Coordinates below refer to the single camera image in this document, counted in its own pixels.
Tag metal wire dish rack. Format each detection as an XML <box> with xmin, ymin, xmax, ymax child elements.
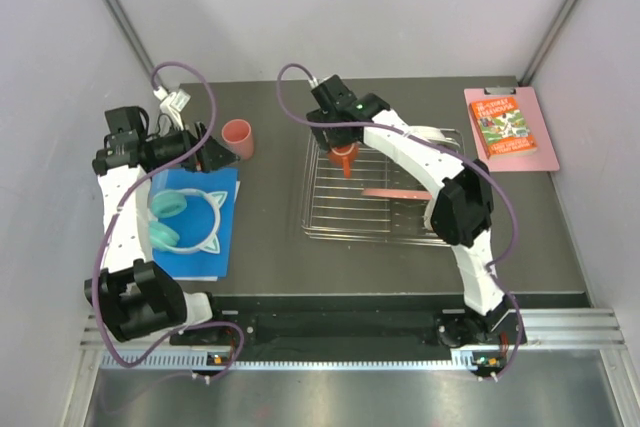
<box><xmin>302</xmin><ymin>136</ymin><xmax>443</xmax><ymax>247</ymax></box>

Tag teal cat-ear headphones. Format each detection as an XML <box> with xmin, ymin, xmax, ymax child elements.
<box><xmin>148</xmin><ymin>188</ymin><xmax>228</xmax><ymax>255</ymax></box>

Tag pink clipboard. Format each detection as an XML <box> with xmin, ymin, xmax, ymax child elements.
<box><xmin>464</xmin><ymin>87</ymin><xmax>559</xmax><ymax>172</ymax></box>

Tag pink plastic cup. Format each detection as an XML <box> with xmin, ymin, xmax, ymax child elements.
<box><xmin>221</xmin><ymin>119</ymin><xmax>254</xmax><ymax>160</ymax></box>

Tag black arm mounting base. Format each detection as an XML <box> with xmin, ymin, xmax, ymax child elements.
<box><xmin>170</xmin><ymin>294</ymin><xmax>527</xmax><ymax>362</ymax></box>

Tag pink and cream plate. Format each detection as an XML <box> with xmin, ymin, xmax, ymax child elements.
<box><xmin>361</xmin><ymin>188</ymin><xmax>432</xmax><ymax>201</ymax></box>

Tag orange paperback book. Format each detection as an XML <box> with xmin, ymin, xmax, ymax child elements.
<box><xmin>469</xmin><ymin>96</ymin><xmax>537</xmax><ymax>159</ymax></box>

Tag grey cable duct rail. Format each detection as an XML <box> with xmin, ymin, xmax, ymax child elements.
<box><xmin>99</xmin><ymin>349</ymin><xmax>504</xmax><ymax>372</ymax></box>

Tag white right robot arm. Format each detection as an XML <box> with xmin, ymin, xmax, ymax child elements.
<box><xmin>306</xmin><ymin>75</ymin><xmax>509</xmax><ymax>348</ymax></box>

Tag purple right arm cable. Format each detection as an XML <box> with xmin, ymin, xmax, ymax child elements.
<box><xmin>277</xmin><ymin>64</ymin><xmax>526</xmax><ymax>381</ymax></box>

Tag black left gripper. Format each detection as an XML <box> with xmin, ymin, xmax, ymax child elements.
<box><xmin>148</xmin><ymin>120</ymin><xmax>240</xmax><ymax>174</ymax></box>

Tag orange ceramic mug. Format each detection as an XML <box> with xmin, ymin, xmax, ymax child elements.
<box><xmin>327</xmin><ymin>143</ymin><xmax>359</xmax><ymax>179</ymax></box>

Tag blue clip file folder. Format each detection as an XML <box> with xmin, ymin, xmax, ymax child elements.
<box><xmin>150</xmin><ymin>168</ymin><xmax>240</xmax><ymax>281</ymax></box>

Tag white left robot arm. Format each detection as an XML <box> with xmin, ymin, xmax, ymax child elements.
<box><xmin>85</xmin><ymin>87</ymin><xmax>240</xmax><ymax>344</ymax></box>

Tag white speckled plate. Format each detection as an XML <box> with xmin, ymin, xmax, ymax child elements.
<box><xmin>408</xmin><ymin>126</ymin><xmax>448</xmax><ymax>144</ymax></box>

